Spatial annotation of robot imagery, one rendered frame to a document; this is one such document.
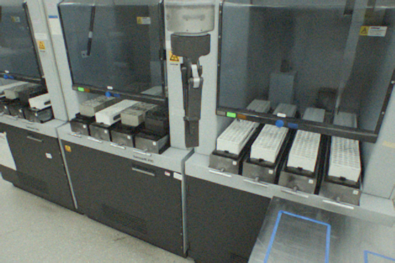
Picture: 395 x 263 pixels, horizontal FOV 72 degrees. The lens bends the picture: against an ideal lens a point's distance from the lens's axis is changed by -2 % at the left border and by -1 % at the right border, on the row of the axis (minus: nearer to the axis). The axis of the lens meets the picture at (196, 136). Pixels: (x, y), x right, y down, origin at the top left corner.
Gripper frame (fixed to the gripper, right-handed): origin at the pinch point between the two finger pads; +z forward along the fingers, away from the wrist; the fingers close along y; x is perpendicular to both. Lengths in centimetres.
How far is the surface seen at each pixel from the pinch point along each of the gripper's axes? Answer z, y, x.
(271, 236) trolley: 33.2, 2.4, 21.8
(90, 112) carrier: 31, -99, -42
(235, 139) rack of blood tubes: 29, -48, 27
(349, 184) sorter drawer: 34, -16, 60
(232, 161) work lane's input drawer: 36, -41, 24
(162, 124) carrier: 29, -71, -3
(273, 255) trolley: 33.2, 8.5, 19.6
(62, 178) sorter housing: 80, -110, -69
